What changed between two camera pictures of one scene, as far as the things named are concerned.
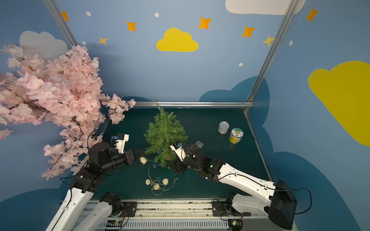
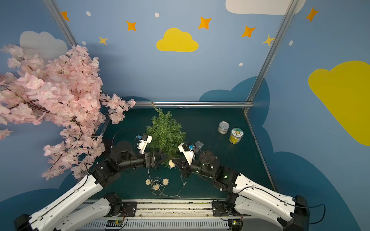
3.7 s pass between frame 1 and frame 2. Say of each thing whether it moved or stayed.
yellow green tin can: stayed
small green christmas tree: stayed
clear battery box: stayed
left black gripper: moved
